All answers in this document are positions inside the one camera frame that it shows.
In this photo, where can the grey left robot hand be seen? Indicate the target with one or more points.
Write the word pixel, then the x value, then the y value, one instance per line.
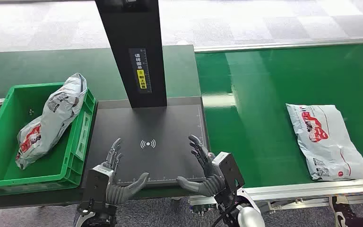
pixel 136 185

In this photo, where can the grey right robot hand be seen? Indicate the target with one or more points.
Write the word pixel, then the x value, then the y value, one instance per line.
pixel 207 166

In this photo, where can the grey mailer bag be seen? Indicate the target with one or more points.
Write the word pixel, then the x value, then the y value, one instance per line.
pixel 331 147
pixel 53 119

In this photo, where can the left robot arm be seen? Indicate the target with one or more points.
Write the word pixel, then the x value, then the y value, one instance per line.
pixel 114 195

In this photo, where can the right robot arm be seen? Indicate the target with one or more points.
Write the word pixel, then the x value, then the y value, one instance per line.
pixel 251 219

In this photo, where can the black inbound scanner machine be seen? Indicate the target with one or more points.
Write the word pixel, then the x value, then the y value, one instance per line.
pixel 169 125

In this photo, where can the green conveyor belt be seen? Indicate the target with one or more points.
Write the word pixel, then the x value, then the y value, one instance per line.
pixel 263 94

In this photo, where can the black connector block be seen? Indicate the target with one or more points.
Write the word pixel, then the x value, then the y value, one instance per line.
pixel 202 209

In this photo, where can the grey mailer bag, crumpled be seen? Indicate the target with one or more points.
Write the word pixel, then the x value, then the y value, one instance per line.
pixel 53 119

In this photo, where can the black and yellow label sticker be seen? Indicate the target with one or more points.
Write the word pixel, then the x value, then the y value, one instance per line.
pixel 140 72

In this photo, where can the small metal bolt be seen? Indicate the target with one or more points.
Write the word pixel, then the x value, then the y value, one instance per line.
pixel 30 111

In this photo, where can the black and white shoe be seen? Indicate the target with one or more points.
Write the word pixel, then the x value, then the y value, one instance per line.
pixel 341 213

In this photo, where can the green plastic crate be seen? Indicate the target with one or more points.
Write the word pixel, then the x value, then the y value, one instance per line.
pixel 0 141

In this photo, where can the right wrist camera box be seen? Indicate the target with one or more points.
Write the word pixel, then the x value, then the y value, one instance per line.
pixel 228 170

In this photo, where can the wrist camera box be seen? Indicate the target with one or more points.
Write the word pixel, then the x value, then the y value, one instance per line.
pixel 228 170
pixel 95 188

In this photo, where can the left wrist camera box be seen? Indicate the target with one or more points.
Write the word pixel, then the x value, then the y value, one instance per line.
pixel 95 188

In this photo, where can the aluminium conveyor frame rail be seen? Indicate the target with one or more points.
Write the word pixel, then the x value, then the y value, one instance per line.
pixel 294 44
pixel 294 189

